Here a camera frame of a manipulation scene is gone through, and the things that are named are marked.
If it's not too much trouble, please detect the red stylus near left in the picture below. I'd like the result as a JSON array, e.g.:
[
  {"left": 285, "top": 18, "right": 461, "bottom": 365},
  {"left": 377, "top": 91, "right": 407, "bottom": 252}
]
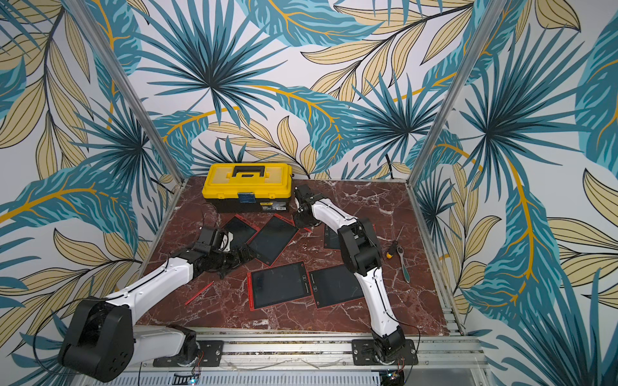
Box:
[{"left": 184, "top": 281, "right": 214, "bottom": 306}]

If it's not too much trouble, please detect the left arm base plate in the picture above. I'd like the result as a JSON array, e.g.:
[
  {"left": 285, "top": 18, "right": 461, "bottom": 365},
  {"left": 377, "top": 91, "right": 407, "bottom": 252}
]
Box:
[{"left": 153, "top": 340, "right": 224, "bottom": 368}]

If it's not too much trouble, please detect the left aluminium corner post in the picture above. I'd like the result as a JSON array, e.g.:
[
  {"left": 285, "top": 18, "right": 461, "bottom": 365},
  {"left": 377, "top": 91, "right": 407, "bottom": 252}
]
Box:
[{"left": 62, "top": 0, "right": 187, "bottom": 187}]

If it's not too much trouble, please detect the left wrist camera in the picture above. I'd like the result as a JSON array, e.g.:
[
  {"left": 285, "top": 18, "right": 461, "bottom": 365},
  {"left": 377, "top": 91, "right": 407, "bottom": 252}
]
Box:
[{"left": 222, "top": 232, "right": 234, "bottom": 252}]

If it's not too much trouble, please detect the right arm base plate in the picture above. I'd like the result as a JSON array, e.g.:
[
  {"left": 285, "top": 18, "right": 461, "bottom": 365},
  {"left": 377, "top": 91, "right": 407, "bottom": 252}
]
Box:
[{"left": 351, "top": 339, "right": 418, "bottom": 366}]

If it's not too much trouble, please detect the yellow black toolbox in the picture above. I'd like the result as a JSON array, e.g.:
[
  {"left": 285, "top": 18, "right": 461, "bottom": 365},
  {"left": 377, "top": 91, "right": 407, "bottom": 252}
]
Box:
[{"left": 202, "top": 162, "right": 293, "bottom": 213}]

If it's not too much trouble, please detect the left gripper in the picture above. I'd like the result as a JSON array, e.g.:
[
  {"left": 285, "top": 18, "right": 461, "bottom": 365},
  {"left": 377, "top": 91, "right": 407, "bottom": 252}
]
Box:
[{"left": 211, "top": 242, "right": 258, "bottom": 279}]

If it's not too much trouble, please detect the aluminium frame rail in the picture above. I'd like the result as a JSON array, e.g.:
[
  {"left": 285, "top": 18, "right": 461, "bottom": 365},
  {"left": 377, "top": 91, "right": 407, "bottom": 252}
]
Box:
[{"left": 86, "top": 331, "right": 491, "bottom": 386}]

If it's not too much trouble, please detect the aluminium corner post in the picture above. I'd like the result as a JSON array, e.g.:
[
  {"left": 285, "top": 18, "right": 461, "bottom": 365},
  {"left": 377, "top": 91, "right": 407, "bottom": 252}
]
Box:
[
  {"left": 62, "top": 0, "right": 187, "bottom": 187},
  {"left": 406, "top": 0, "right": 508, "bottom": 187}
]

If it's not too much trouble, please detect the ratchet wrench green handle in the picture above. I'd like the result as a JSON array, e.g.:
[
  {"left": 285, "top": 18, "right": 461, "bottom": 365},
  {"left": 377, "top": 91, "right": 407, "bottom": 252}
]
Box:
[{"left": 396, "top": 244, "right": 410, "bottom": 283}]

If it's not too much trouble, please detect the right aluminium corner post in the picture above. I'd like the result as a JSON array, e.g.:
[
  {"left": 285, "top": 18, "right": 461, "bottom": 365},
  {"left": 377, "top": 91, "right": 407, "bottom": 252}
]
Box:
[{"left": 406, "top": 0, "right": 508, "bottom": 187}]

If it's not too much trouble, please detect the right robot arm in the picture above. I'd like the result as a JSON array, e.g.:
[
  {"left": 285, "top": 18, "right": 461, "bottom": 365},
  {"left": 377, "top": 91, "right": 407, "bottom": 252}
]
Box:
[{"left": 293, "top": 184, "right": 406, "bottom": 363}]

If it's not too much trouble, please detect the screwdriver with black handle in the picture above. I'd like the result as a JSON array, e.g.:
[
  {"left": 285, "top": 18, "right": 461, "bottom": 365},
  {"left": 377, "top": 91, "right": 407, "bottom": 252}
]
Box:
[{"left": 385, "top": 228, "right": 403, "bottom": 260}]

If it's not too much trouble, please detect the writing tablet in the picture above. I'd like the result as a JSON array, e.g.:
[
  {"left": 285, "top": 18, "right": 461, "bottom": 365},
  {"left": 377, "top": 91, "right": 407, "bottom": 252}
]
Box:
[
  {"left": 323, "top": 225, "right": 340, "bottom": 249},
  {"left": 223, "top": 216, "right": 258, "bottom": 249},
  {"left": 248, "top": 215, "right": 299, "bottom": 266},
  {"left": 309, "top": 265, "right": 364, "bottom": 309},
  {"left": 248, "top": 262, "right": 312, "bottom": 310}
]

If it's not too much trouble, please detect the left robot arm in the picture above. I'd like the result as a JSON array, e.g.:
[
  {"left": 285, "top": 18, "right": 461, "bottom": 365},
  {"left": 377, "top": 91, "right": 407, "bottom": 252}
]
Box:
[{"left": 58, "top": 227, "right": 257, "bottom": 382}]

